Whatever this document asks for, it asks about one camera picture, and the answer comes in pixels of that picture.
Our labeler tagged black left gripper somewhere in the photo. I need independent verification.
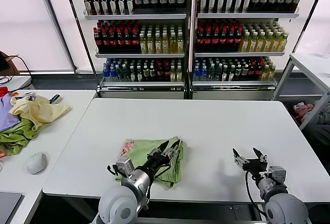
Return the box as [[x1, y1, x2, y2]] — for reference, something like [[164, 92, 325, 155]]
[[144, 139, 181, 175]]

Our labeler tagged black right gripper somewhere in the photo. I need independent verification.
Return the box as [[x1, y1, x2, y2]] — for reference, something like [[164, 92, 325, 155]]
[[233, 147, 268, 178]]

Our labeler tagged light green polo shirt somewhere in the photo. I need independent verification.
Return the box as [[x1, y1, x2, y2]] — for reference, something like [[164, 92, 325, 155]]
[[114, 136, 187, 189]]

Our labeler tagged pink clothes heap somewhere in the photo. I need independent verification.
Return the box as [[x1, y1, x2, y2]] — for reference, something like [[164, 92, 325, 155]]
[[293, 102, 315, 122]]

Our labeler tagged grey green clothes heap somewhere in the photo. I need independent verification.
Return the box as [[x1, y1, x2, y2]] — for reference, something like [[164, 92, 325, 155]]
[[316, 104, 330, 126]]

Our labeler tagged dark fabric object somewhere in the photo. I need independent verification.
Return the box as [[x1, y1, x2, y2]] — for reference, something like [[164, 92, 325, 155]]
[[301, 124, 330, 158]]

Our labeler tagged white-cap yellow drink bottle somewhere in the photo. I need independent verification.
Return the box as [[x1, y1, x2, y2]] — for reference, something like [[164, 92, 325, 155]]
[[146, 32, 154, 54], [138, 32, 146, 54], [176, 32, 184, 54], [161, 32, 169, 54], [154, 32, 162, 54], [169, 32, 177, 54]]

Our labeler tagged white metal side table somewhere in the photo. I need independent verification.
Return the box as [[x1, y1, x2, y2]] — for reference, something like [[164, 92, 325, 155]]
[[272, 53, 330, 132]]

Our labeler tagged green-cap yellow tea bottle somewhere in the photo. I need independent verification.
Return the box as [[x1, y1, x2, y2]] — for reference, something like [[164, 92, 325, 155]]
[[256, 31, 264, 53], [263, 31, 272, 53], [249, 31, 257, 53], [279, 31, 287, 53], [241, 31, 249, 53], [271, 31, 279, 53]]

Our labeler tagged red-cap cola bottle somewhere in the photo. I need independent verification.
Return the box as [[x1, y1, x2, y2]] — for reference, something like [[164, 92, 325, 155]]
[[204, 28, 212, 52], [93, 28, 102, 53], [101, 28, 109, 53], [235, 28, 243, 52], [211, 28, 220, 52], [123, 28, 131, 53], [219, 28, 228, 52], [227, 28, 236, 52], [130, 28, 139, 53], [115, 28, 124, 53], [196, 28, 205, 52], [108, 28, 116, 53]]

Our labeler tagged blue white striped item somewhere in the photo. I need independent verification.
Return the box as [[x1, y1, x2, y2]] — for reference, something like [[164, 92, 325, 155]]
[[48, 94, 63, 105]]

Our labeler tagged white computer mouse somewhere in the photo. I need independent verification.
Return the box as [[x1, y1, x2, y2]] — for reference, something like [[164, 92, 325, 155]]
[[26, 151, 48, 175]]

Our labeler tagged pale yellow garment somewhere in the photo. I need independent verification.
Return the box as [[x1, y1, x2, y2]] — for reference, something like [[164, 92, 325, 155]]
[[9, 95, 73, 132]]

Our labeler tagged beverage shelf unit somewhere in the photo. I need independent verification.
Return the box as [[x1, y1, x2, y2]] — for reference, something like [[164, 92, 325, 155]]
[[192, 0, 304, 101], [81, 0, 193, 100]]

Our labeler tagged black diagonal pole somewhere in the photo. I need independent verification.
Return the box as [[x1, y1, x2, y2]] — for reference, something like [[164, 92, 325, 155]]
[[62, 0, 102, 93], [290, 0, 329, 55]]

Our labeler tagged crumpled green garment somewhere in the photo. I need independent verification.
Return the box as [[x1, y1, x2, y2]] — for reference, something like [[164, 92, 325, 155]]
[[0, 117, 39, 157]]

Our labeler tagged purple garment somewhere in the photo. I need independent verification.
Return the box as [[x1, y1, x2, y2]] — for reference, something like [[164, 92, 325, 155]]
[[0, 94, 23, 133]]

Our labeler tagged brown cardboard box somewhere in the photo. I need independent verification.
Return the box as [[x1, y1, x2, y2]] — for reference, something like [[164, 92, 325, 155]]
[[0, 50, 18, 75]]

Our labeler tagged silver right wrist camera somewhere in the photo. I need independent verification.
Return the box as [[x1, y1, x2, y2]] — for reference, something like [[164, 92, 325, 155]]
[[268, 166, 287, 183]]

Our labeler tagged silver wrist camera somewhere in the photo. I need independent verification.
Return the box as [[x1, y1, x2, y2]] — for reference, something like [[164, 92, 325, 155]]
[[268, 166, 287, 183], [115, 158, 135, 177]]

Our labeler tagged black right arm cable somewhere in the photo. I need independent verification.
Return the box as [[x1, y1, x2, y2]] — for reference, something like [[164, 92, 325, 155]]
[[244, 169, 268, 216]]

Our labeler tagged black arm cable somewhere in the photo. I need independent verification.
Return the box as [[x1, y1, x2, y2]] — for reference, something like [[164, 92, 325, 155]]
[[107, 164, 120, 177], [244, 169, 268, 216]]

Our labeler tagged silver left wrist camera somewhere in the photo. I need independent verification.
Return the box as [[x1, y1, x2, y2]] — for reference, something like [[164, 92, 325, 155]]
[[115, 158, 135, 177]]

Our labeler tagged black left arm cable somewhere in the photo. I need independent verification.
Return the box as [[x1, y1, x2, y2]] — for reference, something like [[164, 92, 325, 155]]
[[107, 164, 120, 177]]

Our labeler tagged thin black power cable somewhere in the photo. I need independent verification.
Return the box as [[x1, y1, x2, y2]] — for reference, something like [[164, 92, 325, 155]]
[[9, 55, 35, 91]]

